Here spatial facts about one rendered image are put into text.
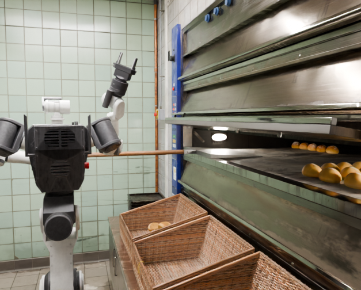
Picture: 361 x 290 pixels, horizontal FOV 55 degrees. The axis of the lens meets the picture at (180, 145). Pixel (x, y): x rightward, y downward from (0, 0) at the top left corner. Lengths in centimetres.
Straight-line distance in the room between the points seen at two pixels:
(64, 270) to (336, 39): 149
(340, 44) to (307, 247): 68
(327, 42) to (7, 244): 320
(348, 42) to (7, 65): 293
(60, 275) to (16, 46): 229
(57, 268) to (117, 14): 251
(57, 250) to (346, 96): 139
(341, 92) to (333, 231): 45
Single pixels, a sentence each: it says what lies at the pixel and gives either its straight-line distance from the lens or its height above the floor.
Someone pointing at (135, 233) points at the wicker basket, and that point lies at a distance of 261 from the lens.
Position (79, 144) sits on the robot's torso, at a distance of 152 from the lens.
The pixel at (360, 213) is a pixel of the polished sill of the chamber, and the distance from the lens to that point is 113.
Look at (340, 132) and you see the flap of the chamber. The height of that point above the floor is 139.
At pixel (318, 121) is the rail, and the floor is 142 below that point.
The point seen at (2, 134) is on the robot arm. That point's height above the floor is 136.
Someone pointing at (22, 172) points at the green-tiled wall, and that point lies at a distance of 351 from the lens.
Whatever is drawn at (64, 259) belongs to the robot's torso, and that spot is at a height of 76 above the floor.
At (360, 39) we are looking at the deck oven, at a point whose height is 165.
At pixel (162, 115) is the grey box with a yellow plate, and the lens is 317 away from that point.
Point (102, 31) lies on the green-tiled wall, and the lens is 354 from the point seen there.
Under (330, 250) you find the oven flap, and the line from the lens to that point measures 125.
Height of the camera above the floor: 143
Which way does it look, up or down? 5 degrees down
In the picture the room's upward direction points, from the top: straight up
